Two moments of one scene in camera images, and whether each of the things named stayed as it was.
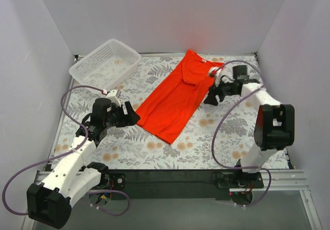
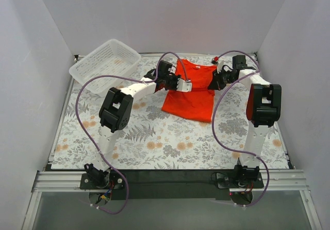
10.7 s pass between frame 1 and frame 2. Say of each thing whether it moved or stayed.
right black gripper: moved
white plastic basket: stayed
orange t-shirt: moved
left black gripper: moved
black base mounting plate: stayed
